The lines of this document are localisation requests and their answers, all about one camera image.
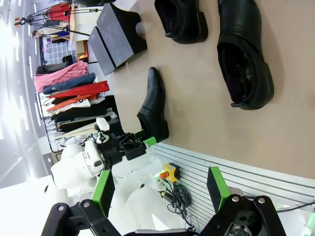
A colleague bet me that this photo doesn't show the clear drawer storage organizer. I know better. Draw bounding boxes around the clear drawer storage organizer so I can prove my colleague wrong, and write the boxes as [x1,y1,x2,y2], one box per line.
[41,40,76,65]

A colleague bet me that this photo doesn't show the brown cardboard box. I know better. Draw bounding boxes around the brown cardboard box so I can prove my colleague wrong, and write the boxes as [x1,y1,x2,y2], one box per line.
[75,40,90,62]

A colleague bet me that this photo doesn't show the light wood tabletop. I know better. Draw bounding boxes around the light wood tabletop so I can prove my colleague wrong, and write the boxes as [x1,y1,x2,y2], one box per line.
[68,1,77,47]

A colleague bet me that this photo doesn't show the navy hanging jacket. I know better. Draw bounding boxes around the navy hanging jacket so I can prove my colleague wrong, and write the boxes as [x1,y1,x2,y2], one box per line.
[42,72,97,96]

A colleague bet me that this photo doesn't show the pink hanging jacket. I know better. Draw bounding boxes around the pink hanging jacket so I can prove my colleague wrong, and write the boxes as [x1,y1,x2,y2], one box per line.
[33,60,89,92]

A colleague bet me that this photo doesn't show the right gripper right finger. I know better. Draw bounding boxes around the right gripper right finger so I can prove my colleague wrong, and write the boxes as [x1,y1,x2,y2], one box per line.
[200,166,287,236]

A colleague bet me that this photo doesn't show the yellow emergency stop button box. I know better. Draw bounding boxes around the yellow emergency stop button box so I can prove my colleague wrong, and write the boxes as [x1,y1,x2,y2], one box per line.
[159,162,181,184]

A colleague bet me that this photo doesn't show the black hanging garments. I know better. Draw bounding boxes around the black hanging garments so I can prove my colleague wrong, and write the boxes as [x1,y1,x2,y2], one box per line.
[50,95,118,122]

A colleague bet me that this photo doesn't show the orange hanging garment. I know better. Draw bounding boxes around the orange hanging garment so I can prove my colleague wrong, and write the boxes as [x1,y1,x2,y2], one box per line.
[46,97,83,113]

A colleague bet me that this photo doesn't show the black metal clothes rack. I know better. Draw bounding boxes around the black metal clothes rack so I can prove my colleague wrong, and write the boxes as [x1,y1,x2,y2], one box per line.
[35,91,66,153]

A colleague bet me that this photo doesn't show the red mannequin top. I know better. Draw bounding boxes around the red mannequin top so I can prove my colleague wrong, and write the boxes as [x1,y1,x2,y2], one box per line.
[49,3,72,23]

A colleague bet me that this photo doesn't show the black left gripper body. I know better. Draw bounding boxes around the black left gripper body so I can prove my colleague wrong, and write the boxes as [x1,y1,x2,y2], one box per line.
[97,134,129,171]

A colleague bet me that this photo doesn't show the black camera tripod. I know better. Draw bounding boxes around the black camera tripod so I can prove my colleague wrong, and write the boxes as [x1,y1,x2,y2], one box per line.
[13,0,104,37]

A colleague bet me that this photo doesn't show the white slatted aluminium panel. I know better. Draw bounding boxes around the white slatted aluminium panel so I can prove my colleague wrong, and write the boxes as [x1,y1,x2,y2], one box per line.
[147,142,315,233]

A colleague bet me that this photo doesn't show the beige hanging garment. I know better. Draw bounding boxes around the beige hanging garment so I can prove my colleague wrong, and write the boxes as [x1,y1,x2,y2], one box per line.
[58,122,100,139]

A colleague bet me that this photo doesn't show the red hanging jacket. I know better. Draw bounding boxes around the red hanging jacket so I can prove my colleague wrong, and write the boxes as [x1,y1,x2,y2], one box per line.
[47,80,110,99]

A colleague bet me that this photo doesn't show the black jacket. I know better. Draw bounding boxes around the black jacket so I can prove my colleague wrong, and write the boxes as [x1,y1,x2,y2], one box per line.
[35,55,74,75]

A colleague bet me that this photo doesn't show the white printed T-shirt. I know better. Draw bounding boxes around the white printed T-shirt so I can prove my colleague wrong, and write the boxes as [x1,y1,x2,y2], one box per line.
[48,95,106,117]

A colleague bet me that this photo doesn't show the black green finger of the left gripper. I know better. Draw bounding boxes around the black green finger of the left gripper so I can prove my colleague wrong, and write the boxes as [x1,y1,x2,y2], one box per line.
[120,129,146,144]
[125,136,158,161]

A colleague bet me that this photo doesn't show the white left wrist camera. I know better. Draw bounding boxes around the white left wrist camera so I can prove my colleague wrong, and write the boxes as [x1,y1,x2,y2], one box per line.
[94,117,110,145]

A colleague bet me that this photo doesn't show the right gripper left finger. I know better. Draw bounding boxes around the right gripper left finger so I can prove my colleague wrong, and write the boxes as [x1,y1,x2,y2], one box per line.
[40,169,124,236]

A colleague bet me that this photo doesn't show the black shoe stand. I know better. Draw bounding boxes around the black shoe stand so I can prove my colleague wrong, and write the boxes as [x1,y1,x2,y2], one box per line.
[96,3,149,70]
[88,26,118,77]

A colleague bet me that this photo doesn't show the black leather dress shoe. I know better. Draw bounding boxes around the black leather dress shoe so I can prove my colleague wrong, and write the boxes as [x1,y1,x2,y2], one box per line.
[217,0,275,111]
[154,0,209,45]
[136,66,170,144]

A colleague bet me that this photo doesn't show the black coiled cable bundle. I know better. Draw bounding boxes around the black coiled cable bundle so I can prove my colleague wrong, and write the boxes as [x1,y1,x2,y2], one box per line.
[161,181,193,220]

